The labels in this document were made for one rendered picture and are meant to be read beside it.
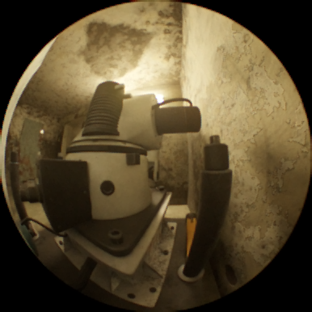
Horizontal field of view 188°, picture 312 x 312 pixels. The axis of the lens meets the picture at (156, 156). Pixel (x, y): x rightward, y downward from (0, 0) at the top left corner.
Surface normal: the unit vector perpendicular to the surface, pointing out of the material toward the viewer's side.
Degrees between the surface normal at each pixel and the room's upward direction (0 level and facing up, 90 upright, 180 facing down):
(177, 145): 90
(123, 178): 90
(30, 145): 90
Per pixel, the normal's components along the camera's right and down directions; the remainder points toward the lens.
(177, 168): -0.14, -0.06
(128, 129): 0.61, 0.04
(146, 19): 0.01, 1.00
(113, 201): 0.51, -0.41
